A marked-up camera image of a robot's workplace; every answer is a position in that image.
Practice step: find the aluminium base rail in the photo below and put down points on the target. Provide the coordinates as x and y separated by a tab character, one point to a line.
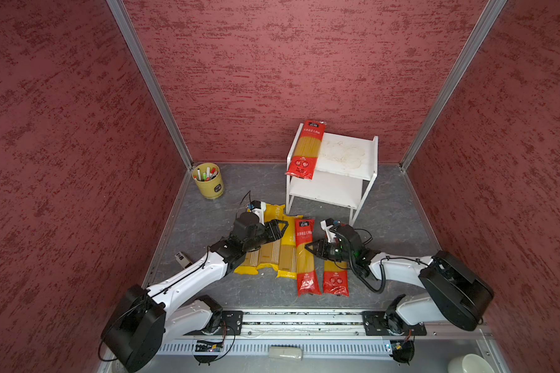
332	324

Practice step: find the aluminium corner post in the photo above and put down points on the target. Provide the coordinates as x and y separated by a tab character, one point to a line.
484	24
124	23

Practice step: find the right aluminium corner post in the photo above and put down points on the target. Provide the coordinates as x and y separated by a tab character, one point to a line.
484	24

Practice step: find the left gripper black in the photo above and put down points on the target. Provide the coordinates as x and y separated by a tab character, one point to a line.
281	233

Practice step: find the white cable duct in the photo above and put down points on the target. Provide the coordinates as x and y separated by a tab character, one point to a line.
340	349

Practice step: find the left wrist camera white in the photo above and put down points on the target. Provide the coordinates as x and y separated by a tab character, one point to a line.
258	207

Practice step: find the left aluminium corner post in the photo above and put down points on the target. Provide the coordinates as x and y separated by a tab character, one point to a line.
124	23

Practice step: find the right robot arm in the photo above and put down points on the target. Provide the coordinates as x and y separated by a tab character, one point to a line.
452	292

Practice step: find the white two-tier shelf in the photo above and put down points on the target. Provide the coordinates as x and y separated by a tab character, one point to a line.
345	173

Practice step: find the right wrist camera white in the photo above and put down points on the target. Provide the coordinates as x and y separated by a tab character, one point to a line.
329	226

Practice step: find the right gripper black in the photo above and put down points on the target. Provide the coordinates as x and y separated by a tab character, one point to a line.
319	244

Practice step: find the yellow pen holder cup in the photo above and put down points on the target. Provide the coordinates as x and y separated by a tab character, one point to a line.
208	179

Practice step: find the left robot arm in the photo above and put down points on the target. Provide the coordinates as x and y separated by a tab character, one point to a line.
145	318

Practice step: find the red pasta package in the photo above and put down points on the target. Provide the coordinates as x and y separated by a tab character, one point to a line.
307	281
336	278
304	158

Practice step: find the yellow pasta package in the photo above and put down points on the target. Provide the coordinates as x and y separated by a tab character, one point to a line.
269	253
249	266
287	255

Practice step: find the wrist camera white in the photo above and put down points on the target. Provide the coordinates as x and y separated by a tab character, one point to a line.
258	207
329	226

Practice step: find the white bowl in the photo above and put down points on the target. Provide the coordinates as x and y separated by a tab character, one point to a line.
469	363

